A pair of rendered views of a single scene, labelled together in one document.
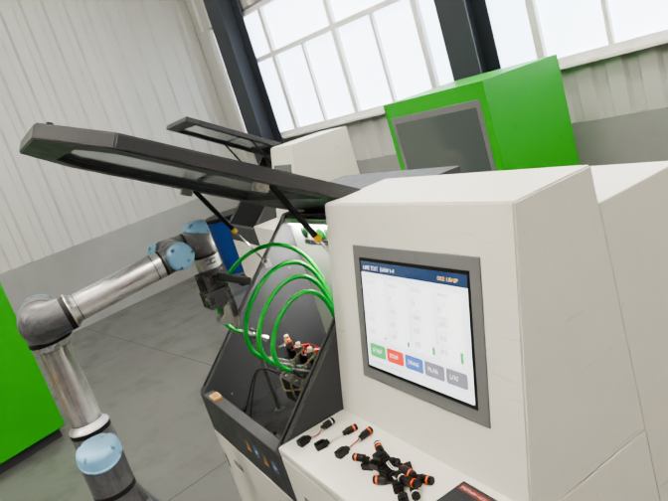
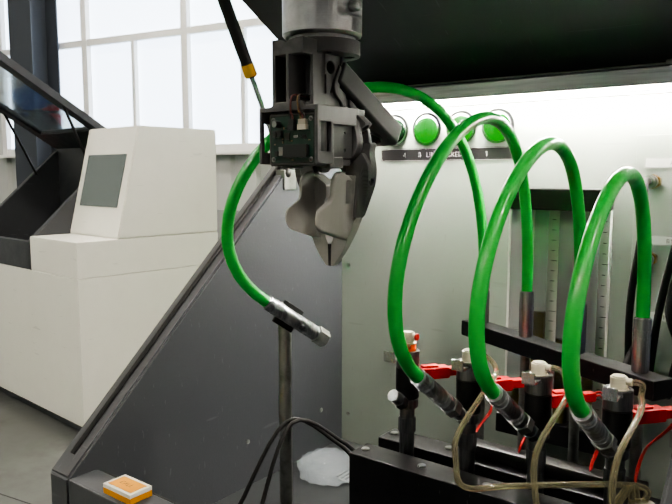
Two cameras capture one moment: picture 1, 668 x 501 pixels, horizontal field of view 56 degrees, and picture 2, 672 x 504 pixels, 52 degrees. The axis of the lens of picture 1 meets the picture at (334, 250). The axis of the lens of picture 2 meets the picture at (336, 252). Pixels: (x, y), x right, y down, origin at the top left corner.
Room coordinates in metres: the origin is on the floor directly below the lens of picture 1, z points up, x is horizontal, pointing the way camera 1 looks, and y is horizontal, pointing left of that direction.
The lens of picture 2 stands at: (1.29, 0.65, 1.31)
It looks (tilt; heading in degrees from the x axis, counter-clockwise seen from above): 7 degrees down; 335
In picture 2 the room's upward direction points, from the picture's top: straight up
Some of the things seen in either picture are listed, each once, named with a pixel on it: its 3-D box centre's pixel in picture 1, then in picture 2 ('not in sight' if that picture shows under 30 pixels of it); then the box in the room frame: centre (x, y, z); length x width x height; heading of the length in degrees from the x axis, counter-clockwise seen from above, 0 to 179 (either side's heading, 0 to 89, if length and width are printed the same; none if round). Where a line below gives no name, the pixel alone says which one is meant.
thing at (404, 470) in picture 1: (389, 467); not in sight; (1.26, 0.03, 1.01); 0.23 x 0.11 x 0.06; 27
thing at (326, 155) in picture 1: (278, 212); (70, 228); (5.49, 0.36, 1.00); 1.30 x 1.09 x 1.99; 23
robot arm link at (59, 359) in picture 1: (71, 384); not in sight; (1.71, 0.83, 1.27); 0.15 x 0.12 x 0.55; 23
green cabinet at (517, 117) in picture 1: (490, 184); not in sight; (4.79, -1.32, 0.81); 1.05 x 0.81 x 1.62; 31
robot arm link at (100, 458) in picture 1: (103, 463); not in sight; (1.59, 0.78, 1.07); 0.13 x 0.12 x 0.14; 23
